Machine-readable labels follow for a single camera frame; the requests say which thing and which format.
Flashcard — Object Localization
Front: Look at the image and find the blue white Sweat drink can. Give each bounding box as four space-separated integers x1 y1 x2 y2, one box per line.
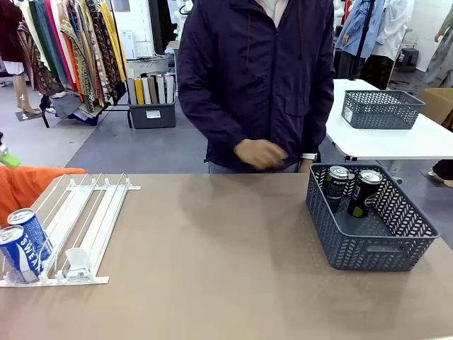
0 225 44 284
6 208 55 265

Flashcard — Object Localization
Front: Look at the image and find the black can with white text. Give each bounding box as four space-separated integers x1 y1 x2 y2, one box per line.
321 165 357 213

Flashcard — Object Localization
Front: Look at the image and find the black can with green base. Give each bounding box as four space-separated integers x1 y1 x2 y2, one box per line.
346 169 384 219

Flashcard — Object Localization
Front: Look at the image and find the grey plastic lattice basket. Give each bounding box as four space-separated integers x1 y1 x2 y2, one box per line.
305 162 441 273
340 89 425 130

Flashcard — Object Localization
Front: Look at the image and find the person's left forearm purple sleeve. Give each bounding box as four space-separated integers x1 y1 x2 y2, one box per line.
300 88 336 157

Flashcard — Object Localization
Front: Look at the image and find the person's right forearm purple sleeve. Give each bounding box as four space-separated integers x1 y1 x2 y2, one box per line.
178 88 248 152

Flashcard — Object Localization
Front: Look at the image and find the white plastic dispenser pusher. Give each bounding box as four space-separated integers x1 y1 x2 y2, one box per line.
65 247 96 283

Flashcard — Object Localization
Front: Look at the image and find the person's right hand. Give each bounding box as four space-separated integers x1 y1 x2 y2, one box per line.
233 138 288 170

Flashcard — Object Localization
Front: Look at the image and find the orange cloth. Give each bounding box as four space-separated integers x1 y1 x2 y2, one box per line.
0 165 88 227

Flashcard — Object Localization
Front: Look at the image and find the grey cloth pile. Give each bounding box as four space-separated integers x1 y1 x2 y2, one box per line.
51 92 103 125

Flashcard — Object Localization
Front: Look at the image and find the orange hanging garment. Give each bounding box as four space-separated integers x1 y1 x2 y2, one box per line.
62 31 85 103

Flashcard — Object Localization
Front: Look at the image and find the mannequin in maroon garment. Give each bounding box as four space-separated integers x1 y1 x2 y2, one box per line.
0 0 42 121

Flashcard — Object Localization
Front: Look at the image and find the teal hanging garment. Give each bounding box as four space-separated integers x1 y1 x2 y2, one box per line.
30 0 67 86

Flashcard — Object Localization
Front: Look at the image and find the cream hanging garment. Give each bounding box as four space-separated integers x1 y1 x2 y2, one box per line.
21 0 50 70

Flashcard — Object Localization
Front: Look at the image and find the pink hanging garment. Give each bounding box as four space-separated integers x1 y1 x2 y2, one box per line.
44 0 77 91

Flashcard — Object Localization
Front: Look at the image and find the black metal clothes rack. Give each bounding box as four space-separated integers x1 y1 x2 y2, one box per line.
101 0 134 129

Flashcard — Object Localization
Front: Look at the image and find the brown patterned hanging garment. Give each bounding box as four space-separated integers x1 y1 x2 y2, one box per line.
83 0 120 107

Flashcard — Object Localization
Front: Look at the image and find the yellow fabric board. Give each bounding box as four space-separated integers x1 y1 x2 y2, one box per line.
134 77 145 106

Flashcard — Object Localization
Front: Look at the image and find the grey plastic storage bin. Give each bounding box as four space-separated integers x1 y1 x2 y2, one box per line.
127 95 177 130

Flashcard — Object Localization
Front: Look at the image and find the white fabric board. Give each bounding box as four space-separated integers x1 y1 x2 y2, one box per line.
141 76 152 105

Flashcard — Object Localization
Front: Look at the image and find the yellow hanging garment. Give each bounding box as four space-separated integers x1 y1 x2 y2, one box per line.
98 0 127 83

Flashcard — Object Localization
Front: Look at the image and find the brown fabric board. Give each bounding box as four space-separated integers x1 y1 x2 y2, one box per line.
147 76 159 105

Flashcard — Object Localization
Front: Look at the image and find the white air purifier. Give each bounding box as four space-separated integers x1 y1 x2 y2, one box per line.
119 30 137 60

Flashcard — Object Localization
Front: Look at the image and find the grey background workbench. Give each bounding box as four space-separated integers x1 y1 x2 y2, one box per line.
165 40 181 96

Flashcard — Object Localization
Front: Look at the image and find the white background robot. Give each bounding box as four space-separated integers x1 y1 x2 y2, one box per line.
174 0 194 36

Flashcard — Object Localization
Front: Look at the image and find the person in purple jacket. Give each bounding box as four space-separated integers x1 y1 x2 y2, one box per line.
176 0 337 174

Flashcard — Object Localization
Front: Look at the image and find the white side table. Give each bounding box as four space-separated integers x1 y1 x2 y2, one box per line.
323 78 453 185

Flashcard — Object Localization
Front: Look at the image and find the mannequin in blue shirt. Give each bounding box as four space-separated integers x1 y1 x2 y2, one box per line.
334 0 385 81

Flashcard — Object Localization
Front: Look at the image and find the black stand pole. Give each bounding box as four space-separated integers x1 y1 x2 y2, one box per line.
348 0 376 81

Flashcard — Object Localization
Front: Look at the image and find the mannequin in white coat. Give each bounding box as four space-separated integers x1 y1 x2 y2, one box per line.
367 0 413 89

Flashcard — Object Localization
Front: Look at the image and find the black plastic stool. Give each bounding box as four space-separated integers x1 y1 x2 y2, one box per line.
401 47 420 74

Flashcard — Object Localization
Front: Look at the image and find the brown cardboard box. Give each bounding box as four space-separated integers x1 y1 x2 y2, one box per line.
417 87 453 132

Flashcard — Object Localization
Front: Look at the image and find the bystander in dark clothes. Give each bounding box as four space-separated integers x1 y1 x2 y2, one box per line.
428 159 453 188

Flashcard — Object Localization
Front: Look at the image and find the mannequin in grey dress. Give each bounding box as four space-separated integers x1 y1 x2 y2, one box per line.
423 5 453 89

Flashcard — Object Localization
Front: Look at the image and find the white wire can dispenser rack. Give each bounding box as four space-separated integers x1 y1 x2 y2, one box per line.
0 172 142 288

